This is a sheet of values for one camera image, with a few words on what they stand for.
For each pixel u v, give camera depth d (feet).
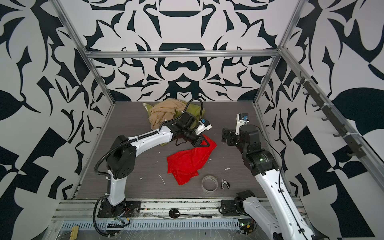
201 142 2.55
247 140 1.69
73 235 2.20
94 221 2.26
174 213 2.34
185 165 2.65
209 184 2.68
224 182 2.68
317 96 2.12
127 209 2.39
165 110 3.53
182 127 2.32
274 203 1.38
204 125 2.49
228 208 2.44
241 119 1.98
